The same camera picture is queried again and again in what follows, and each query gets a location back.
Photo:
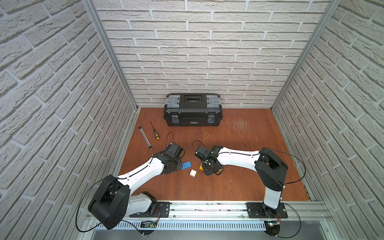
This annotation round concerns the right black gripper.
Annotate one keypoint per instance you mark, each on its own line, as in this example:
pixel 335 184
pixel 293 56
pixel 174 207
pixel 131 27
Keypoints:
pixel 207 172

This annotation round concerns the blue long lego brick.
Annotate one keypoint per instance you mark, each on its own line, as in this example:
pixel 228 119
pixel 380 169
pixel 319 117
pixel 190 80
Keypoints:
pixel 186 165

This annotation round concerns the white lego brick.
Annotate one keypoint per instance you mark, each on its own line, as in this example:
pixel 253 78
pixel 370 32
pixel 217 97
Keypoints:
pixel 193 173

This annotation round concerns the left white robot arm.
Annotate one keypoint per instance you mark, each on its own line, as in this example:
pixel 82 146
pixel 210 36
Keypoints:
pixel 113 199

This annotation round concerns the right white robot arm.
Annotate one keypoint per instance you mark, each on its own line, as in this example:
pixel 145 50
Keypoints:
pixel 271 169

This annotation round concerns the silver combination wrench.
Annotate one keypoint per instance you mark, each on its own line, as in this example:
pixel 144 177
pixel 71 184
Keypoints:
pixel 150 146

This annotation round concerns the yellow black screwdriver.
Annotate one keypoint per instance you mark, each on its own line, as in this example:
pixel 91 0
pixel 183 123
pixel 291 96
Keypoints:
pixel 155 132

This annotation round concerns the black plastic toolbox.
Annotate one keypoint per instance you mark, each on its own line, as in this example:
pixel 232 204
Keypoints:
pixel 191 110

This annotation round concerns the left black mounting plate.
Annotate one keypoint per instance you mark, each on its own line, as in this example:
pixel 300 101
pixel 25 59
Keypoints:
pixel 161 209

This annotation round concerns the black mounting plate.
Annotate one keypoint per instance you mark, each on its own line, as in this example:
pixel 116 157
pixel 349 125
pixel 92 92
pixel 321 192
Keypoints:
pixel 161 209
pixel 258 210

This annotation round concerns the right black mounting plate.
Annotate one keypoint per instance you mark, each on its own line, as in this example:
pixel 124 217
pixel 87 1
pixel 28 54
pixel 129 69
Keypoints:
pixel 258 210

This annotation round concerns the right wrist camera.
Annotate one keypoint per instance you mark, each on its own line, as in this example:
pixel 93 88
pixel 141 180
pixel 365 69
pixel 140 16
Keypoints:
pixel 202 153

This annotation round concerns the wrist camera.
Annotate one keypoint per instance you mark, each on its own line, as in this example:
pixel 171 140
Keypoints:
pixel 202 153
pixel 174 148

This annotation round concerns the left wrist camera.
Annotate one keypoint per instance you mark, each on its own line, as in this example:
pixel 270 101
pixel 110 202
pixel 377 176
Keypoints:
pixel 174 148

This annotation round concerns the white slotted cable duct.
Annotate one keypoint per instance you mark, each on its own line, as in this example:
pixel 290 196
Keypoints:
pixel 189 225

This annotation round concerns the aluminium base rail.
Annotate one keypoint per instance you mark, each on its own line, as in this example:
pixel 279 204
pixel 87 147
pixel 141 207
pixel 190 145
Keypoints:
pixel 241 211

